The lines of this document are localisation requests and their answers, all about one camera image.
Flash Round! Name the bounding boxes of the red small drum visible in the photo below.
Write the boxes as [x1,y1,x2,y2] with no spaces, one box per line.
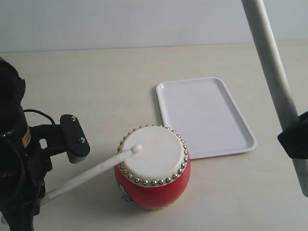
[114,125,191,210]

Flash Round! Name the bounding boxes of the white wooden drumstick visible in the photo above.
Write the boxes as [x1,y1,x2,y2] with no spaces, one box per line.
[242,0,308,196]
[40,144,142,205]

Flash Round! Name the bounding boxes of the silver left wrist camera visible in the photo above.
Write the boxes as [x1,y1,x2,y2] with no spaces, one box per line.
[60,114,90,164]

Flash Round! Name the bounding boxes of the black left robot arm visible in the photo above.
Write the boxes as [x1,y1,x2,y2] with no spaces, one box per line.
[0,59,70,231]

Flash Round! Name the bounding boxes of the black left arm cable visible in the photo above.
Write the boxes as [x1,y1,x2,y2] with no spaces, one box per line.
[23,109,55,126]

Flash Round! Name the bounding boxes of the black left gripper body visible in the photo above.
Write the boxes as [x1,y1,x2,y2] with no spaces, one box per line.
[0,125,65,231]

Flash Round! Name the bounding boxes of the white plastic tray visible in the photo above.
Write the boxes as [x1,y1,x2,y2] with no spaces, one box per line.
[156,77,257,159]

